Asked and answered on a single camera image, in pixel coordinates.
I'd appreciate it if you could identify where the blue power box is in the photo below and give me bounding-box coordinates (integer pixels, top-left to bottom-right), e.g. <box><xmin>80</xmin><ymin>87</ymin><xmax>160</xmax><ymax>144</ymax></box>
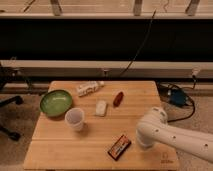
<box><xmin>169</xmin><ymin>90</ymin><xmax>186</xmax><ymax>107</ymax></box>

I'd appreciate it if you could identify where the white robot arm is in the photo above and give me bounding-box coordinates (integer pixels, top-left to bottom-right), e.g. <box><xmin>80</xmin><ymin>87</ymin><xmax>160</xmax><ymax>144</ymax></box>
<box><xmin>136</xmin><ymin>107</ymin><xmax>213</xmax><ymax>163</ymax></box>

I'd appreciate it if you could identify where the small red-brown object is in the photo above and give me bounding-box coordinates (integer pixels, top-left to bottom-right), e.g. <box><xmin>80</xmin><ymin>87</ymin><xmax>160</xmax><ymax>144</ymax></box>
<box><xmin>113</xmin><ymin>92</ymin><xmax>124</xmax><ymax>107</ymax></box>

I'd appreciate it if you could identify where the green bowl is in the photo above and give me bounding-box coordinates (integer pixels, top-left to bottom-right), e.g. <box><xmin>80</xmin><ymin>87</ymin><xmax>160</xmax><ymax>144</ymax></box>
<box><xmin>40</xmin><ymin>89</ymin><xmax>73</xmax><ymax>118</ymax></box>

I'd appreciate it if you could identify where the black floor cable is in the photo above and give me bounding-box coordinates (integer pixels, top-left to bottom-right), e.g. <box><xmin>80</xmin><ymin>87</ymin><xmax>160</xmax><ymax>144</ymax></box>
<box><xmin>156</xmin><ymin>73</ymin><xmax>198</xmax><ymax>124</ymax></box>

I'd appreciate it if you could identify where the black hanging cable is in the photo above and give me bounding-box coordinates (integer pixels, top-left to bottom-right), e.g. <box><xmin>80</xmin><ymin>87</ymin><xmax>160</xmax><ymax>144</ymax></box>
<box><xmin>120</xmin><ymin>9</ymin><xmax>157</xmax><ymax>76</ymax></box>

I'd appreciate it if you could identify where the black orange eraser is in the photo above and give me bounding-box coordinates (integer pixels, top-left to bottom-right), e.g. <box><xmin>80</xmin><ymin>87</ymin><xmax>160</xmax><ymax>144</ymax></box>
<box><xmin>107</xmin><ymin>135</ymin><xmax>131</xmax><ymax>161</ymax></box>

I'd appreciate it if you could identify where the clear plastic cup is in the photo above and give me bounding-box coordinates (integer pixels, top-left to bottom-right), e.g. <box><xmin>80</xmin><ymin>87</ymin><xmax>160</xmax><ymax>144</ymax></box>
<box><xmin>65</xmin><ymin>108</ymin><xmax>84</xmax><ymax>131</ymax></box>

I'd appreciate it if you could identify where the black office chair base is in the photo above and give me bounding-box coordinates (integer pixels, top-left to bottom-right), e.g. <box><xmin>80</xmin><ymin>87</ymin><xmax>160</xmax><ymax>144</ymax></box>
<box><xmin>0</xmin><ymin>64</ymin><xmax>23</xmax><ymax>141</ymax></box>

